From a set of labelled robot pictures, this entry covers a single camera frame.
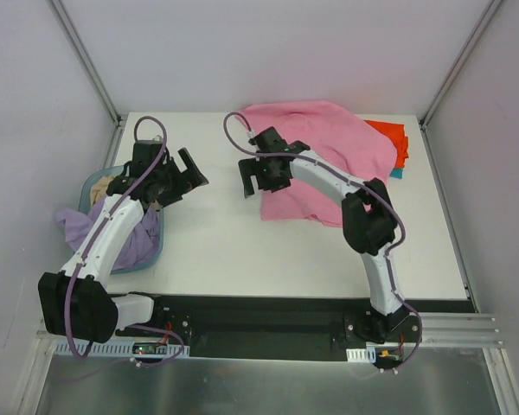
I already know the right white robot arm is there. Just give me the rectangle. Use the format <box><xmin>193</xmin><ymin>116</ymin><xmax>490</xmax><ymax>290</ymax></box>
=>
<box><xmin>239</xmin><ymin>127</ymin><xmax>410</xmax><ymax>344</ymax></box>

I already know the left white cable duct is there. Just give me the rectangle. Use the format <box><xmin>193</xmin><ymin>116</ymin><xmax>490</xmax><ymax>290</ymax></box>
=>
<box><xmin>54</xmin><ymin>339</ymin><xmax>188</xmax><ymax>359</ymax></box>

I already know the pink t shirt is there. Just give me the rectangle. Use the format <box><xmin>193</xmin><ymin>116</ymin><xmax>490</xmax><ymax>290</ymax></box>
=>
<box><xmin>240</xmin><ymin>101</ymin><xmax>397</xmax><ymax>227</ymax></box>

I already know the lavender t shirt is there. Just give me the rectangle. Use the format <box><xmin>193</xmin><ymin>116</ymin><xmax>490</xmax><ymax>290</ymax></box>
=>
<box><xmin>54</xmin><ymin>199</ymin><xmax>163</xmax><ymax>271</ymax></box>

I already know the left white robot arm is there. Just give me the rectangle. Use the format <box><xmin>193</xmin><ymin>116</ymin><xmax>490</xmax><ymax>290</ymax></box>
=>
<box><xmin>38</xmin><ymin>140</ymin><xmax>208</xmax><ymax>343</ymax></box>

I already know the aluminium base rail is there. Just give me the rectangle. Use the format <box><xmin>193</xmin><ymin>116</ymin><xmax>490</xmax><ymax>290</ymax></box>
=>
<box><xmin>36</xmin><ymin>313</ymin><xmax>505</xmax><ymax>347</ymax></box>

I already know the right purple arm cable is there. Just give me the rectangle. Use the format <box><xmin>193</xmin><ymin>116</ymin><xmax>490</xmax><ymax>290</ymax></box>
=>
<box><xmin>222</xmin><ymin>112</ymin><xmax>424</xmax><ymax>373</ymax></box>

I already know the folded teal t shirt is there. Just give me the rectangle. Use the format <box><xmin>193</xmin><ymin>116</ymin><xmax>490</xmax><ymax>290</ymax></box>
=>
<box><xmin>390</xmin><ymin>169</ymin><xmax>403</xmax><ymax>179</ymax></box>

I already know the right white cable duct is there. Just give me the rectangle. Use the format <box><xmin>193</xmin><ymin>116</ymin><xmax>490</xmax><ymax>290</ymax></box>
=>
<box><xmin>346</xmin><ymin>348</ymin><xmax>376</xmax><ymax>364</ymax></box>

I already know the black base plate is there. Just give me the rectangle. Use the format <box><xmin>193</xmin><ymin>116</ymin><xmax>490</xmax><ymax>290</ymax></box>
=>
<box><xmin>114</xmin><ymin>293</ymin><xmax>433</xmax><ymax>362</ymax></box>

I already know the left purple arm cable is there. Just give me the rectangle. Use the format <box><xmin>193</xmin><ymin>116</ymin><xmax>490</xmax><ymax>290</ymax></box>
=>
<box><xmin>65</xmin><ymin>116</ymin><xmax>172</xmax><ymax>361</ymax></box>

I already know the beige t shirt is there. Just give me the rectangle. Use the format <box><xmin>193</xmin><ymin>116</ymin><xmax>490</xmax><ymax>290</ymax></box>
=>
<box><xmin>89</xmin><ymin>176</ymin><xmax>114</xmax><ymax>207</ymax></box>

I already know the teal plastic basket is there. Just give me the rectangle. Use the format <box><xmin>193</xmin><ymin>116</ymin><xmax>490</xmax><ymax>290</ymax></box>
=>
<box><xmin>78</xmin><ymin>165</ymin><xmax>163</xmax><ymax>274</ymax></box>

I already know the white cable duct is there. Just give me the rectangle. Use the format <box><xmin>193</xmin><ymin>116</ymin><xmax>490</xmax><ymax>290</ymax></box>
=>
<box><xmin>54</xmin><ymin>339</ymin><xmax>188</xmax><ymax>359</ymax></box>
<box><xmin>346</xmin><ymin>348</ymin><xmax>376</xmax><ymax>364</ymax></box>

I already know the aluminium frame post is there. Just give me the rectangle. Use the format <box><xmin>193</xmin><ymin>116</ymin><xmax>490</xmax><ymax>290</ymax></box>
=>
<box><xmin>418</xmin><ymin>0</ymin><xmax>506</xmax><ymax>130</ymax></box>
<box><xmin>47</xmin><ymin>0</ymin><xmax>121</xmax><ymax>125</ymax></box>

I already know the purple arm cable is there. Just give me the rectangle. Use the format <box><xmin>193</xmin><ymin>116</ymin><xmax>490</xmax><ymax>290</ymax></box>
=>
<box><xmin>65</xmin><ymin>116</ymin><xmax>172</xmax><ymax>361</ymax></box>
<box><xmin>222</xmin><ymin>112</ymin><xmax>424</xmax><ymax>373</ymax></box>

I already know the left aluminium frame post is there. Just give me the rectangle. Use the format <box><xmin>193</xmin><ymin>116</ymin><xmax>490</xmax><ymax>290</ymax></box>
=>
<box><xmin>47</xmin><ymin>0</ymin><xmax>121</xmax><ymax>125</ymax></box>

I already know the folded orange t shirt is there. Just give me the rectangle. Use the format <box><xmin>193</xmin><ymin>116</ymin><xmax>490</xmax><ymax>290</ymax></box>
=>
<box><xmin>366</xmin><ymin>119</ymin><xmax>409</xmax><ymax>169</ymax></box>

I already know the right aluminium frame post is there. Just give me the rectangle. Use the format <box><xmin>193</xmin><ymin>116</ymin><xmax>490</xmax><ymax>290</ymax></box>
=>
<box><xmin>418</xmin><ymin>0</ymin><xmax>506</xmax><ymax>130</ymax></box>

